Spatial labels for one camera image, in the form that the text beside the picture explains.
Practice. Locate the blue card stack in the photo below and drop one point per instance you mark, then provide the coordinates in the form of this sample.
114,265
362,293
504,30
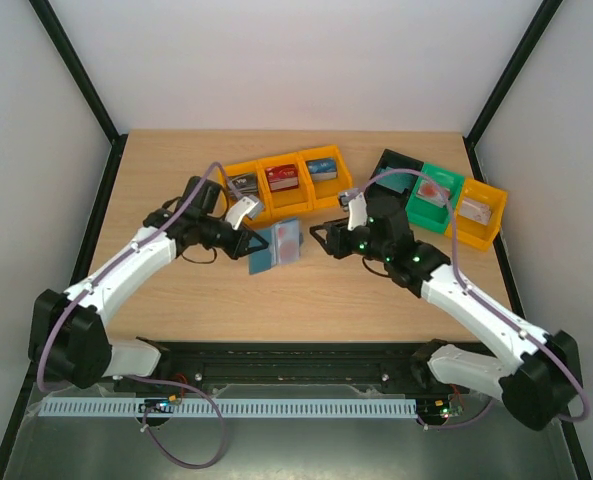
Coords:
322,169

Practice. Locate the teal card stack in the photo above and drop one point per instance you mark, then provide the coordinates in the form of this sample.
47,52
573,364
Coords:
396,182

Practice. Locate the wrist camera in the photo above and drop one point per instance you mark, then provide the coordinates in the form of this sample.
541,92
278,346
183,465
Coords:
354,203
246,207

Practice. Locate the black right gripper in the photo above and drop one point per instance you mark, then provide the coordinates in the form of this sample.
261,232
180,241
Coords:
336,240

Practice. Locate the red circle card stack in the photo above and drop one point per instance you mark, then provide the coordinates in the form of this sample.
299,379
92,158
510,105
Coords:
433,194

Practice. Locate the blue card holder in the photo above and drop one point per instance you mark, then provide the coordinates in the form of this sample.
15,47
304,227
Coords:
261,263

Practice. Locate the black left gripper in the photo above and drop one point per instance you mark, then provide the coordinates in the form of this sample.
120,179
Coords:
241,245

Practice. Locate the yellow bin left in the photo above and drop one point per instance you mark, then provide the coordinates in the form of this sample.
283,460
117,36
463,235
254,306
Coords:
245,167

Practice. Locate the black corner frame post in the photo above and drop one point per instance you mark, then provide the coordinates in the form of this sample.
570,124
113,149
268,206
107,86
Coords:
536,28

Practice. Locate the yellow bin right group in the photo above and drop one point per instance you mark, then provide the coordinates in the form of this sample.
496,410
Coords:
471,233

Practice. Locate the black left frame post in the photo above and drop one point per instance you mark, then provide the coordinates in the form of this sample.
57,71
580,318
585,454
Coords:
70,58

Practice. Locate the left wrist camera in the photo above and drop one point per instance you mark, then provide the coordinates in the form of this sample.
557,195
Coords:
246,207

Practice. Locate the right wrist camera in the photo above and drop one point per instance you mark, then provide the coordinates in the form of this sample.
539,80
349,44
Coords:
354,203

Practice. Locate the black card stack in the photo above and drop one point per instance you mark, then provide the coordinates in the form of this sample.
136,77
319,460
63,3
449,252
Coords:
246,184

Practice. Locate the green plastic bin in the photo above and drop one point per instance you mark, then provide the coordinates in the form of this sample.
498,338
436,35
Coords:
426,207

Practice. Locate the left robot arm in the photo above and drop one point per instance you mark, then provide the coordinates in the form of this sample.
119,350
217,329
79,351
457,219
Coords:
68,337

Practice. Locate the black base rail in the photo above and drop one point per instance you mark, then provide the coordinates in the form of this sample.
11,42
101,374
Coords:
401,368

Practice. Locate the white slotted cable duct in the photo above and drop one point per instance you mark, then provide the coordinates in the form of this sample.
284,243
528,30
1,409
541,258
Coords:
231,408

